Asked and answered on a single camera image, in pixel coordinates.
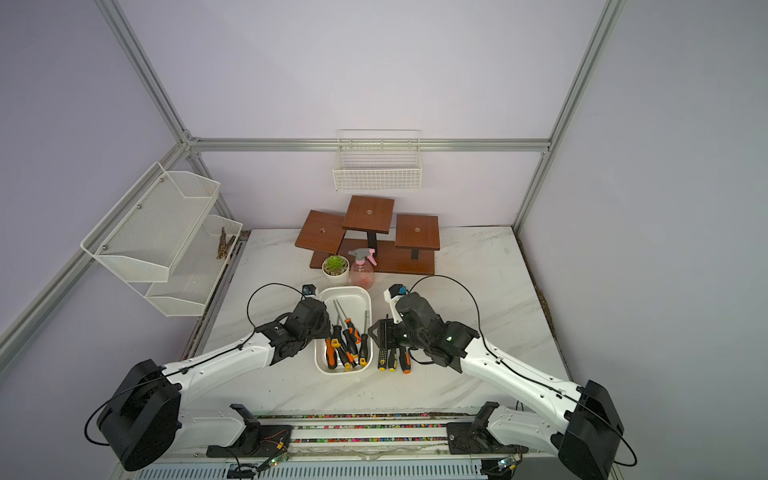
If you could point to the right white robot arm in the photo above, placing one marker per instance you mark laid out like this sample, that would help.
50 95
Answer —
578 424

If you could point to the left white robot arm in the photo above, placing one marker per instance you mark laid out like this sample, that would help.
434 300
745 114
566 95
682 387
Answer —
153 412

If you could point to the brown wooden tiered stand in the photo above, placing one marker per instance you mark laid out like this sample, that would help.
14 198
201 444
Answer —
403 243

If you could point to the white mesh shelf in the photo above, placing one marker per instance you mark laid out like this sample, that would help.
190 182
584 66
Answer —
144 237
193 281

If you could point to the white plastic storage box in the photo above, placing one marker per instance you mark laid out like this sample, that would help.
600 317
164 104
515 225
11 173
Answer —
348 350

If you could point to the lower white mesh shelf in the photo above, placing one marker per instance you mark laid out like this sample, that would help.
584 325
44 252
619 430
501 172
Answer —
193 281

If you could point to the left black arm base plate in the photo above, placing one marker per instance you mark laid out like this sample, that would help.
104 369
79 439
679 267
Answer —
257 439

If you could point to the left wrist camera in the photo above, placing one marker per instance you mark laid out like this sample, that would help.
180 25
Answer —
309 291

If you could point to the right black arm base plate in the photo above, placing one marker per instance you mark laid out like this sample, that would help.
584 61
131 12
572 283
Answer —
466 438

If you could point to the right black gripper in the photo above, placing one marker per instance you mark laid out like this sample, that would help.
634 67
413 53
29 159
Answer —
387 339

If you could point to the small potted green plant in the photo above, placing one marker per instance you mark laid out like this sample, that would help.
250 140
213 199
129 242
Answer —
336 269

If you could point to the brown twigs on shelf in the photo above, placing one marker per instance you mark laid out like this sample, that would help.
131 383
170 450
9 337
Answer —
226 241

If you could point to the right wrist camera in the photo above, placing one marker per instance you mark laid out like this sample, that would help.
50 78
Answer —
394 292

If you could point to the upper white mesh shelf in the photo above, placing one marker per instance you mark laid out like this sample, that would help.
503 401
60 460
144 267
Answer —
144 237

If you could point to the pink spray bottle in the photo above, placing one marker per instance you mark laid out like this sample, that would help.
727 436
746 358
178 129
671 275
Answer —
362 272

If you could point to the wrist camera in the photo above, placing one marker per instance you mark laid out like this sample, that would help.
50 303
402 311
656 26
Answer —
309 291
394 292

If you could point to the aluminium cage frame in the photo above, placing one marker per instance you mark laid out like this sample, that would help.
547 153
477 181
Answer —
29 325

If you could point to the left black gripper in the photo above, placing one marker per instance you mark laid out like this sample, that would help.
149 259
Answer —
325 328

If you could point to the white wire wall basket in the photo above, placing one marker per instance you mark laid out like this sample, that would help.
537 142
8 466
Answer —
377 160

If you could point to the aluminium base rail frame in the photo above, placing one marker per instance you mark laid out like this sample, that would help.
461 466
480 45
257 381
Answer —
367 446

